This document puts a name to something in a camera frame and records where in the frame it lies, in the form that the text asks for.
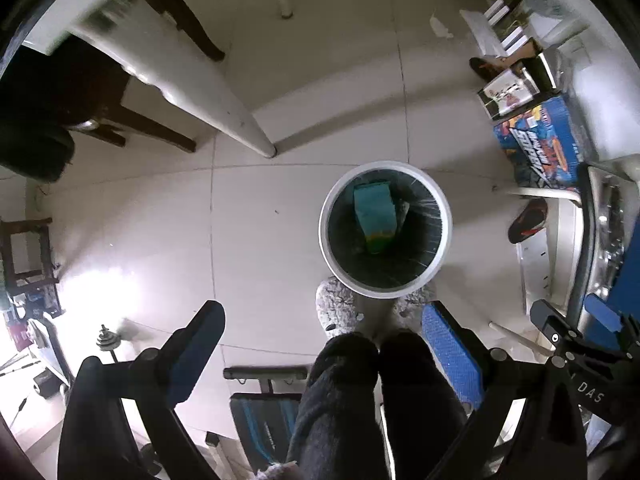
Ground black and blue exercise bench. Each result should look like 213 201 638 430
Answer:
222 365 309 477

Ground small dumbbell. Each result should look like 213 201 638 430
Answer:
95 324 122 362

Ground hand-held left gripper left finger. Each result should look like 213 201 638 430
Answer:
57 300 226 480

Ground black and red sandal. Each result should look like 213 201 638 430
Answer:
507 197 550 245
469 56 502 84

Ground white plastic rack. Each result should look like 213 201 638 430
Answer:
506 185 587 317

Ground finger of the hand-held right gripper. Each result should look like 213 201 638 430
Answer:
529 299 577 358
583 293 640 357

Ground white table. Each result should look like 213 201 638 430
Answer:
22 0 277 159

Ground blue printed toy box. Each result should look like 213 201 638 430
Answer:
492 95 589 191

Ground white cardboard boxes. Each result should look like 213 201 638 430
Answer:
460 0 532 59

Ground teal and green carton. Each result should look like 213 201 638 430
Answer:
352 180 402 257

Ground printed picture box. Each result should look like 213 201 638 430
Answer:
476 67 542 121

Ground grey fuzzy slipper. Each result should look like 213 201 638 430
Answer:
395 285 437 332
315 280 360 345

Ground person's leg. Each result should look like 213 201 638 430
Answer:
287 332 390 480
379 329 472 480

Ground dark wooden chair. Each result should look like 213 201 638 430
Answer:
0 0 227 184

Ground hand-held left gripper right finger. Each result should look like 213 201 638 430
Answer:
421 301 589 480

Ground dark wooden stool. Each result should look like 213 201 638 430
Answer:
0 217 64 319

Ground white round trash bin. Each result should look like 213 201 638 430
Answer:
319 159 454 337

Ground person's left leg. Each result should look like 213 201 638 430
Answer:
287 332 390 480

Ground person's right leg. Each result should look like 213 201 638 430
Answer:
379 329 472 480

